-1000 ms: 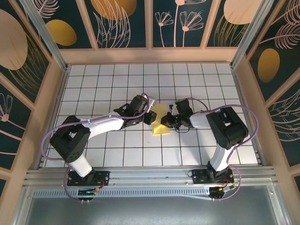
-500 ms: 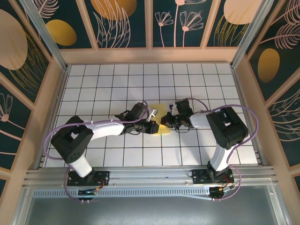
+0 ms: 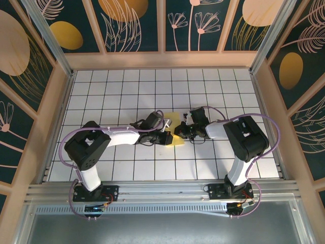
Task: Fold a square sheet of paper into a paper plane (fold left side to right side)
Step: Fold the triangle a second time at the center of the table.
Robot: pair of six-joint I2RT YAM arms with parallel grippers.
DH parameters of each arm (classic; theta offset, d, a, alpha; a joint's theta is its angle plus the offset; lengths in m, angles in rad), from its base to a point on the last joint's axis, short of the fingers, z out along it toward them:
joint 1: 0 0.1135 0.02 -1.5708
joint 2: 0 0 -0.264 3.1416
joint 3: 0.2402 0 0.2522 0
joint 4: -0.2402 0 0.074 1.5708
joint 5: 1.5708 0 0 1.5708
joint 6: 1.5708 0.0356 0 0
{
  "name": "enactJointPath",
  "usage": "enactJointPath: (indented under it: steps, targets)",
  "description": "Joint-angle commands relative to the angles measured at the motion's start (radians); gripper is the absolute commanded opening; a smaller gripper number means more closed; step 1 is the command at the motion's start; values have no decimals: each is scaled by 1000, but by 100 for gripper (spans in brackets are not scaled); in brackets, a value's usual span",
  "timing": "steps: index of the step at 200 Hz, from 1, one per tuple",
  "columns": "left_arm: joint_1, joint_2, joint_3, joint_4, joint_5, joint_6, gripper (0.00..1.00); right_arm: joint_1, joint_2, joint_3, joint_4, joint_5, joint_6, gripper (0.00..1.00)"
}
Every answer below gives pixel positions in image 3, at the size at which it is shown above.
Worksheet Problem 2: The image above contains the yellow cloth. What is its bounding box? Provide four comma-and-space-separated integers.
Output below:
164, 111, 185, 147

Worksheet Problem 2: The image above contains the small controller circuit board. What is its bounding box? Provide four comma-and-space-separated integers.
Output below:
226, 200, 256, 214
84, 204, 106, 212

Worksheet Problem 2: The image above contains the grey metal panel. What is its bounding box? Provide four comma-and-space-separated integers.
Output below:
15, 200, 313, 244

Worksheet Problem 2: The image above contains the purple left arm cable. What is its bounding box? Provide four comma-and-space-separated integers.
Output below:
59, 109, 166, 221

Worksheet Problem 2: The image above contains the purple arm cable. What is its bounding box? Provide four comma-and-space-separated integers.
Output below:
59, 109, 166, 221
203, 105, 281, 219

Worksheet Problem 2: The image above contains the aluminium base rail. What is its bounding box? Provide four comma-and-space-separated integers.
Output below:
25, 180, 300, 204

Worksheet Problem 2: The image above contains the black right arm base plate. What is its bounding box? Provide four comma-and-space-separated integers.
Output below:
208, 183, 254, 200

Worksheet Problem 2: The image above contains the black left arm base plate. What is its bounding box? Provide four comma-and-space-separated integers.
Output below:
73, 185, 119, 202

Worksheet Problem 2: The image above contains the grey slotted cable duct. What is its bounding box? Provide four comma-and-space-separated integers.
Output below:
35, 204, 229, 215

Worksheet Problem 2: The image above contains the aluminium side rail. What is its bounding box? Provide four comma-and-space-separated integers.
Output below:
250, 71, 289, 181
38, 71, 76, 184

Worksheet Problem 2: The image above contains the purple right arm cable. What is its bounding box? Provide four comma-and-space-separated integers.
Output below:
203, 105, 281, 219

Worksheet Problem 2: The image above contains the aluminium corner post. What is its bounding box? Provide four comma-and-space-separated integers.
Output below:
250, 0, 298, 74
20, 0, 75, 77

